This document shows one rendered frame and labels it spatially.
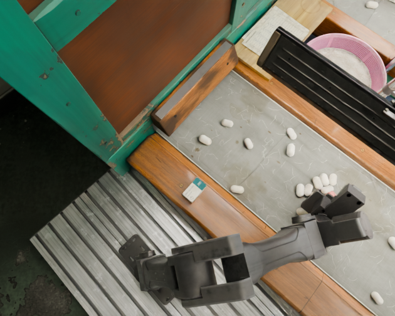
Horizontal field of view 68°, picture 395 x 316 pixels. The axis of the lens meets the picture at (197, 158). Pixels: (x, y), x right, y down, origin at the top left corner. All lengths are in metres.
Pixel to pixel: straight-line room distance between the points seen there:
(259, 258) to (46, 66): 0.41
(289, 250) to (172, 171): 0.39
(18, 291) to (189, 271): 1.37
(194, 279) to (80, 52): 0.38
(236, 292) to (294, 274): 0.37
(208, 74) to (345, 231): 0.49
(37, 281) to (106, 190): 0.89
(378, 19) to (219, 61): 0.59
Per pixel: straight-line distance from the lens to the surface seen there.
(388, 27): 1.20
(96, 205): 0.94
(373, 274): 0.93
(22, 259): 1.77
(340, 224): 0.66
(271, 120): 0.90
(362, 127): 0.58
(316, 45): 1.06
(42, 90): 0.46
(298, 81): 0.58
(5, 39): 0.39
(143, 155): 0.82
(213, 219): 0.78
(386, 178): 0.95
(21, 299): 1.78
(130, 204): 0.90
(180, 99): 0.76
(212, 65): 0.81
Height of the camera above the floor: 1.54
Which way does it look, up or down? 75 degrees down
